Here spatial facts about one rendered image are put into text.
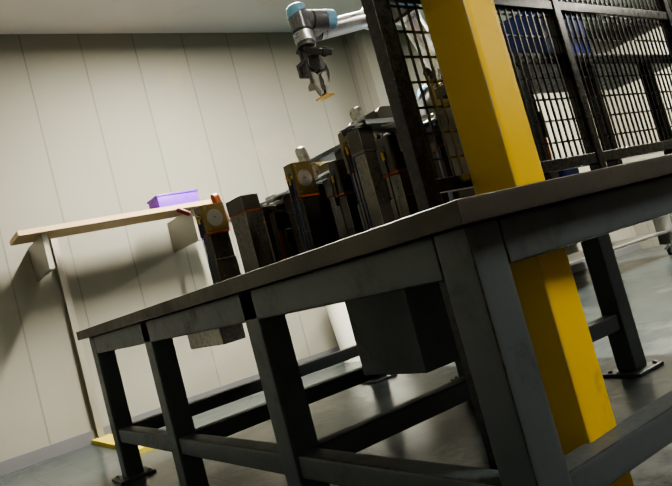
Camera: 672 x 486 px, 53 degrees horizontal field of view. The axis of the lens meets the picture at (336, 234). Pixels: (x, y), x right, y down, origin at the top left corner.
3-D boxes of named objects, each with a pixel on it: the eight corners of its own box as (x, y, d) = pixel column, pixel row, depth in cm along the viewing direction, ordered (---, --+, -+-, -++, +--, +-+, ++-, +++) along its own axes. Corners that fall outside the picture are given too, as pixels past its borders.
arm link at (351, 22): (379, 5, 293) (287, 29, 268) (392, -7, 283) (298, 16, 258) (389, 30, 293) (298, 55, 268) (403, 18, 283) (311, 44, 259)
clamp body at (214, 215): (207, 296, 277) (186, 211, 279) (236, 288, 285) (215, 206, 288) (217, 293, 270) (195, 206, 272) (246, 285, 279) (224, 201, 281)
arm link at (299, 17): (309, 0, 249) (289, 0, 244) (317, 27, 247) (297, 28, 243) (300, 11, 255) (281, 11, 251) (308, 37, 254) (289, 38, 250)
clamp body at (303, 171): (300, 267, 227) (274, 168, 229) (327, 261, 234) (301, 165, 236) (311, 264, 222) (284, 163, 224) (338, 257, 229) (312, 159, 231)
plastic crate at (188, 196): (190, 209, 478) (187, 195, 479) (201, 202, 461) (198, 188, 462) (149, 216, 461) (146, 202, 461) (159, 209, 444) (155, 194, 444)
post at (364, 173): (374, 240, 173) (345, 133, 175) (388, 237, 176) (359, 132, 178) (387, 236, 169) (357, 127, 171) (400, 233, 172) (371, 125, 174)
